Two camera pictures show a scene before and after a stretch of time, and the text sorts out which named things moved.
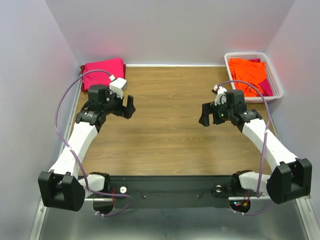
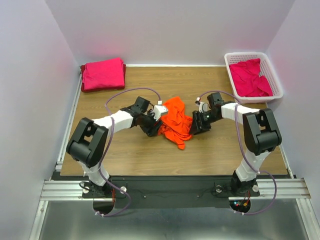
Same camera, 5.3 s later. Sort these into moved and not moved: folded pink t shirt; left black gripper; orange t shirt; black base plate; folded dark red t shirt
Moved: left black gripper; orange t shirt
Not moved: folded pink t shirt; folded dark red t shirt; black base plate
